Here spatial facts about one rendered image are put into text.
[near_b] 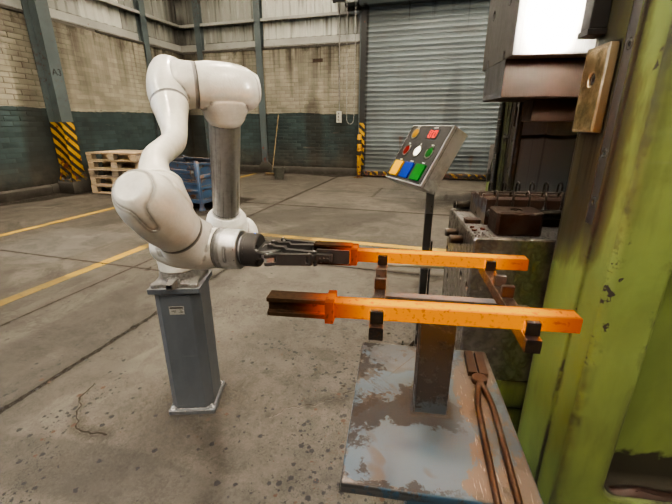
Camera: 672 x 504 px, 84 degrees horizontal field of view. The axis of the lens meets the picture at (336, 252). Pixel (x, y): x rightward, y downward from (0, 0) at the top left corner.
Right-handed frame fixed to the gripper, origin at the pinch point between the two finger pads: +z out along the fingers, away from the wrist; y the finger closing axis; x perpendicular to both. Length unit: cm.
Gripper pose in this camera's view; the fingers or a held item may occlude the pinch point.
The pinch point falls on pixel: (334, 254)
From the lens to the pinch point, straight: 79.4
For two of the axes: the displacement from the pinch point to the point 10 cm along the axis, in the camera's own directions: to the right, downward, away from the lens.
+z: 9.9, 0.5, -1.5
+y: -1.6, 3.2, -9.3
